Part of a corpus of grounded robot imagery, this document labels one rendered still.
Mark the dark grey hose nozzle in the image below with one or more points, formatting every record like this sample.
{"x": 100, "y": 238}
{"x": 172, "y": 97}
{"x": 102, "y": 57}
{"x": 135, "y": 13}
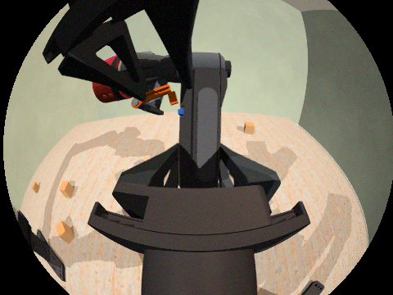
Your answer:
{"x": 200, "y": 110}

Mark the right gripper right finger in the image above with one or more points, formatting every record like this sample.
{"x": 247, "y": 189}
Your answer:
{"x": 245, "y": 172}

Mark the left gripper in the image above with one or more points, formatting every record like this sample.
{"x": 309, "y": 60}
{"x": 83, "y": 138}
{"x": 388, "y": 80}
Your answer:
{"x": 78, "y": 38}

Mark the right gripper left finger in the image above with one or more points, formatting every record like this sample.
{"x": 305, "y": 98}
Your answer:
{"x": 154, "y": 171}

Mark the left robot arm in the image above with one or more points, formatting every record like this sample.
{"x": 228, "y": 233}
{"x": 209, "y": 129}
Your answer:
{"x": 39, "y": 245}

